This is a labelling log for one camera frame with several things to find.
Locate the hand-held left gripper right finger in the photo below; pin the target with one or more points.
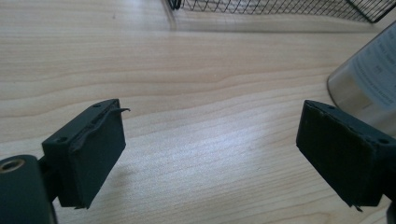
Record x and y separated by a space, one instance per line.
342 155

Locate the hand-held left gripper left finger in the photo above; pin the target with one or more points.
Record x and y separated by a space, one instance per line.
90 155

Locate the clear bottle with white label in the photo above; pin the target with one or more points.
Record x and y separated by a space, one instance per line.
367 81

